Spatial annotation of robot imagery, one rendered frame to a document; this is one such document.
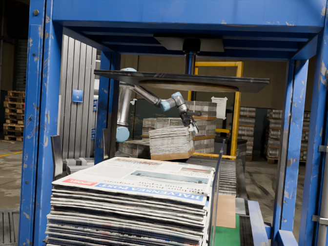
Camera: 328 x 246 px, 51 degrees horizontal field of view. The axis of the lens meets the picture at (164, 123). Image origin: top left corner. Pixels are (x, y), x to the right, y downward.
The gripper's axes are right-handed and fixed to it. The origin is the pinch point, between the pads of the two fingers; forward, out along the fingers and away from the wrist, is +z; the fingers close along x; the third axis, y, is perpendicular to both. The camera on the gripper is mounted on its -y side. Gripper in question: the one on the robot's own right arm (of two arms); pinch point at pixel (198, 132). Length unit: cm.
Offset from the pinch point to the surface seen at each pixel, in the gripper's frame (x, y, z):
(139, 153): -46, 65, -6
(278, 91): -752, -156, 17
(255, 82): 165, -43, -9
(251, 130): -586, -39, 67
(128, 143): -50, 72, -20
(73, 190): 213, -3, -5
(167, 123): -102, 39, -22
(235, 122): -195, -23, 14
